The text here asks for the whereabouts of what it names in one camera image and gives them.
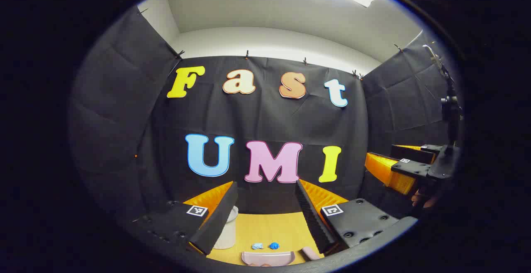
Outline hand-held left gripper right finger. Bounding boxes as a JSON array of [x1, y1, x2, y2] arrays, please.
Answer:
[[295, 178, 401, 255]]

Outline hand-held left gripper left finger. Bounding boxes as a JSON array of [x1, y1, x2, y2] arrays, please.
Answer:
[[133, 181, 239, 257]]

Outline white ribbed garbage bin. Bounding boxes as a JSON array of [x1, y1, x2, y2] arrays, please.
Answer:
[[213, 205, 239, 250]]

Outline small lilac broom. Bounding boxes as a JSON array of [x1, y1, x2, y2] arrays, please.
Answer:
[[300, 246, 322, 261]]

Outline lilac plastic dustpan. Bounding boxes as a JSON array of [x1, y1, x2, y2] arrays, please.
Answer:
[[241, 251, 296, 267]]

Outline wooden desktop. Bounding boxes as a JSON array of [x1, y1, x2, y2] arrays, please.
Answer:
[[206, 212, 329, 266]]

